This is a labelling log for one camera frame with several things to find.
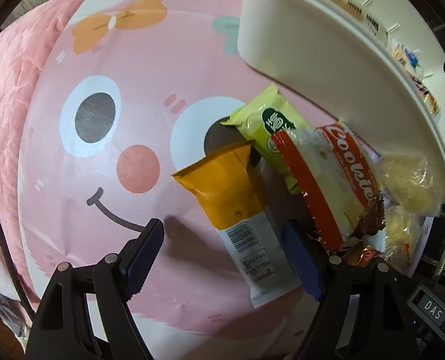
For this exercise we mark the clear bag of yellow pastries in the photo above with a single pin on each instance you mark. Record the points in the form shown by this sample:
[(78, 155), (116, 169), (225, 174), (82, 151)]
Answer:
[(406, 180)]

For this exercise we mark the red cookie packet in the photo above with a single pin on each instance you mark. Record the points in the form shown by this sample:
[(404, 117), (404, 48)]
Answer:
[(335, 180)]

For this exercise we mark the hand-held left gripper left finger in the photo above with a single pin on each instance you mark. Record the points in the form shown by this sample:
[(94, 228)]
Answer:
[(141, 258)]

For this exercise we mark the cartoon printed tablecloth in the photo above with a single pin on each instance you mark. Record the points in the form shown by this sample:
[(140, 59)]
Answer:
[(132, 82)]

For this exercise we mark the white plastic storage bin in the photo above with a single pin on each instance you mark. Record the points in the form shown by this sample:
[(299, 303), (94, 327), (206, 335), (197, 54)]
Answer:
[(282, 37)]

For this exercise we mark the green snack packet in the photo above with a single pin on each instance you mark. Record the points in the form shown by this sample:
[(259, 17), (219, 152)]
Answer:
[(267, 112)]

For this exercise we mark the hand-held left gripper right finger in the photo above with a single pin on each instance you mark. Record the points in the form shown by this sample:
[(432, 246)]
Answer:
[(303, 262)]

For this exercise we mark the orange and white snack packet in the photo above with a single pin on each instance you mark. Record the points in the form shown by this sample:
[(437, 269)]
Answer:
[(226, 187)]

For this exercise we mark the dark brown snack packet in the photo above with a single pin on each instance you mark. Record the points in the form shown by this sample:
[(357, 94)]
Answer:
[(374, 215)]

